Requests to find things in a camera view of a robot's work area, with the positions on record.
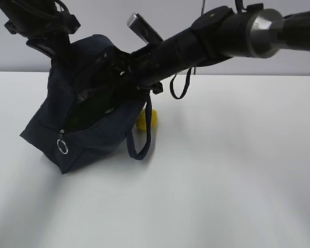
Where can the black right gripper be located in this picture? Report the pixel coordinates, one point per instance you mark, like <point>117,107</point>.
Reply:
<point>136,70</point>

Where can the dark blue lunch bag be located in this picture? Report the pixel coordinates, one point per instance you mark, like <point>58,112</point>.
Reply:
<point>85,115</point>

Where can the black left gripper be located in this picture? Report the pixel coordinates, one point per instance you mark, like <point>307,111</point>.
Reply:
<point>48,36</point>

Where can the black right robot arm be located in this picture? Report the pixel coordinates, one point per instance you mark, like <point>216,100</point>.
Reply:
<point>216,36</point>

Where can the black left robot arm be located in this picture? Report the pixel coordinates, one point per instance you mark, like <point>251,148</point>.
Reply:
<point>45,9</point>

